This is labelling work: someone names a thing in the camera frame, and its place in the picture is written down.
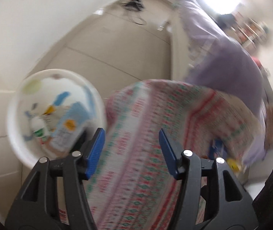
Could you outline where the white AD milk bottle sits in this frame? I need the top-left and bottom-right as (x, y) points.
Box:
(30, 116), (50, 144)

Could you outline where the white polka dot trash bin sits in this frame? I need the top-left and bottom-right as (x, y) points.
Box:
(6, 69), (106, 169)

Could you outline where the light blue milk carton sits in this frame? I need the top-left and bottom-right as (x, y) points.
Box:
(50, 102), (91, 152)

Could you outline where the black power strip with cables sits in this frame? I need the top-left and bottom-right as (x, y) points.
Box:
(120, 0), (147, 25)

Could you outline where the dark blue snack box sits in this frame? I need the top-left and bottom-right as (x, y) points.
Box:
(208, 139), (228, 160)

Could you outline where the patterned red green tablecloth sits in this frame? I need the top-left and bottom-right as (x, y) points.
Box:
(83, 80), (262, 229)

